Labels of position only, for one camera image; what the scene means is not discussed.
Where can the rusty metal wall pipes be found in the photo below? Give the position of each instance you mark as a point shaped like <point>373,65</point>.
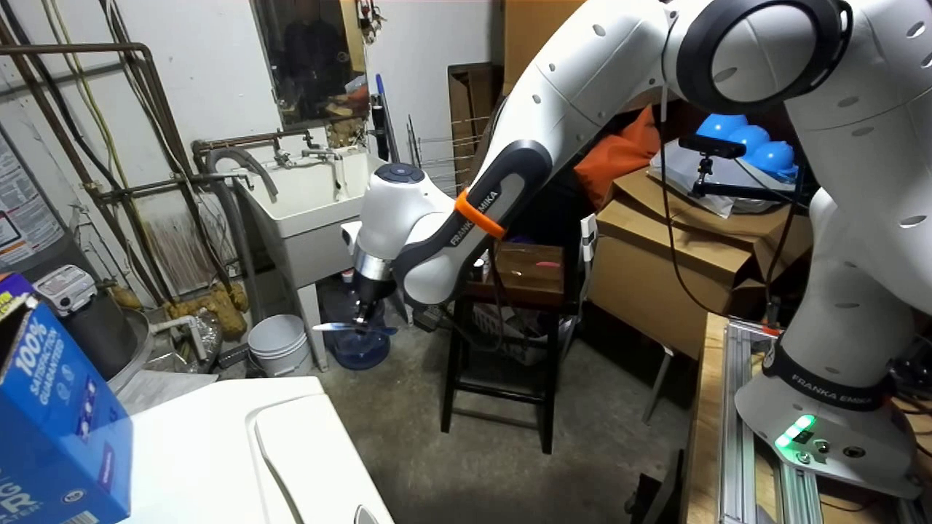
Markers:
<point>146,117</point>

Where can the small black table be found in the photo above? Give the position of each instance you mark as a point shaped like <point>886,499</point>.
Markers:
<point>455,379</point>

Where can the black camera on stand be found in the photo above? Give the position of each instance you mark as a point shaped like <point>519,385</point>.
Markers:
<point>714,147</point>

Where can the large brown cardboard box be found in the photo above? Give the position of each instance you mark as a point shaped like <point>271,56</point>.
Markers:
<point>650,279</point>

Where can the metal sink faucet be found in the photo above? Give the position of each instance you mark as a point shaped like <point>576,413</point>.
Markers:
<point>233,155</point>

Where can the yellow pipe insulation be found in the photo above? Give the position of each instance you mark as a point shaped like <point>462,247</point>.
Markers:
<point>219,305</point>

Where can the tall plain cardboard box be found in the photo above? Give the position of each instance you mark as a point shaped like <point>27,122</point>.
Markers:
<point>528,37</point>

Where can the orange cloth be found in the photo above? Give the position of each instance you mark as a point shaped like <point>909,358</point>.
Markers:
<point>615,155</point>

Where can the flattened cardboard sheets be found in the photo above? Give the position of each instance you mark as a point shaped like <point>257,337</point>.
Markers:
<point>472,117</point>

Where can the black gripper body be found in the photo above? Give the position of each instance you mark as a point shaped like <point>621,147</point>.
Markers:
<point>369,292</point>

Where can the tall grey water heater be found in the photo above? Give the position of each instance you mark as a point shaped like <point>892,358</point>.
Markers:
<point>24,213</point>

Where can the aluminium rail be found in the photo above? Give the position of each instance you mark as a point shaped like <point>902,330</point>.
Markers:
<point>743,465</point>

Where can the blue detergent box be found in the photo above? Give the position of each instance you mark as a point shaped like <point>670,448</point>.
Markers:
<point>60,426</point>

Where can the dark framed window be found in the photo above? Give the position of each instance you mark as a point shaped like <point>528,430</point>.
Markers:
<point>302,59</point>

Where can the white utility sink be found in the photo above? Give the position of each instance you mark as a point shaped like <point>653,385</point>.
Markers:
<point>311,247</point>

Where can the dark blue hanging cloth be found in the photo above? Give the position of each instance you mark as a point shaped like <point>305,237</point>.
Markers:
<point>564,208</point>

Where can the white plastic bucket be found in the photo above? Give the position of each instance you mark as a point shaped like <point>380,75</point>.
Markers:
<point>280,347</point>

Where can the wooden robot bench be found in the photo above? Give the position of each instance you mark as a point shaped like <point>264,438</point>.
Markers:
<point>702,438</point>

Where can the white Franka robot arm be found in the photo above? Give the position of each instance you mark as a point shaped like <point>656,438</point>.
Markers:
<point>846,321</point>

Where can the white appliance top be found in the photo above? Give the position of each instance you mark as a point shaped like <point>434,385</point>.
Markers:
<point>193,455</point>

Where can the blue hard hat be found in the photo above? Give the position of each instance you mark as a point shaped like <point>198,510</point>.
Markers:
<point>723,126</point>
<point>775,157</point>

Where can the blue water jug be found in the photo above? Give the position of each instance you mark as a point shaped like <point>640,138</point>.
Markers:
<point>366,353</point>

